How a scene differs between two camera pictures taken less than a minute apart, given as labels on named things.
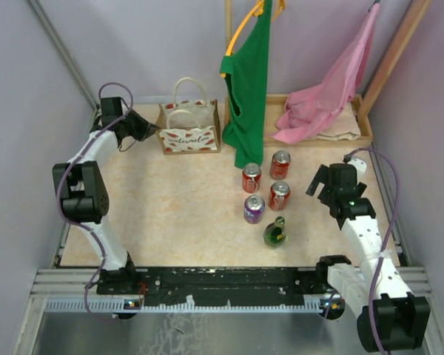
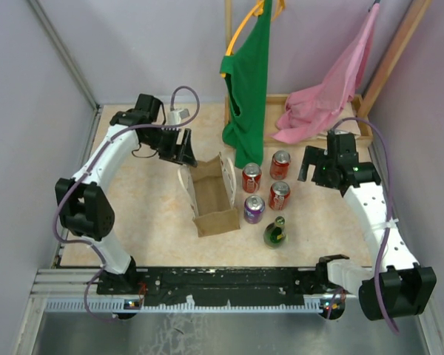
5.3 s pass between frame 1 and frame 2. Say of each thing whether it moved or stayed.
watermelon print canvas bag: moved
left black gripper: moved
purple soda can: stayed
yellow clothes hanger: stayed
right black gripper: moved
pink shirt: stayed
